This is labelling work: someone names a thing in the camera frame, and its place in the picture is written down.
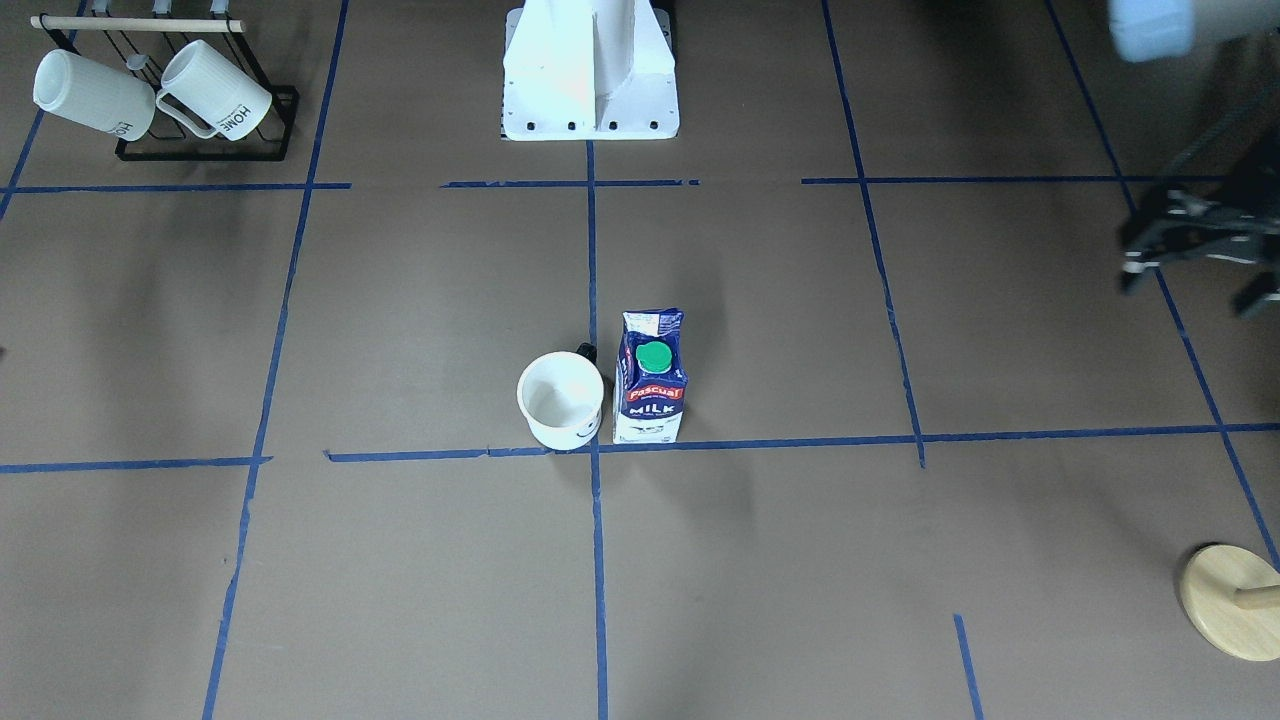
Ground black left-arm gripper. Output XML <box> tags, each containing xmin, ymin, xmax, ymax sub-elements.
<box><xmin>1117</xmin><ymin>135</ymin><xmax>1279</xmax><ymax>318</ymax></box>

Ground blue Pascual milk carton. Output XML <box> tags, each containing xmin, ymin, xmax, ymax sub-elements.
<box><xmin>612</xmin><ymin>307</ymin><xmax>689</xmax><ymax>445</ymax></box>

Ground white smiley face mug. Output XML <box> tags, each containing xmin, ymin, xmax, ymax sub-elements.
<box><xmin>515</xmin><ymin>343</ymin><xmax>605</xmax><ymax>452</ymax></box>

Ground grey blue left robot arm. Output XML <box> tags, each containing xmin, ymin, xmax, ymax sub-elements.
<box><xmin>1108</xmin><ymin>1</ymin><xmax>1279</xmax><ymax>318</ymax></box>

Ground white ribbed HOME cup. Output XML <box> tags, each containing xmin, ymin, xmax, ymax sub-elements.
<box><xmin>155</xmin><ymin>40</ymin><xmax>273</xmax><ymax>141</ymax></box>

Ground wooden mug tree stand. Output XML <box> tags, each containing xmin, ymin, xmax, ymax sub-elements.
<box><xmin>1178</xmin><ymin>544</ymin><xmax>1279</xmax><ymax>662</ymax></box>

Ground white camera pole base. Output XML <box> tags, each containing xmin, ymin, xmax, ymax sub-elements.
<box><xmin>500</xmin><ymin>1</ymin><xmax>681</xmax><ymax>142</ymax></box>

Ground black wire cup rack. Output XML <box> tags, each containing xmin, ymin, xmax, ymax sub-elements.
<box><xmin>29</xmin><ymin>1</ymin><xmax>300</xmax><ymax>161</ymax></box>

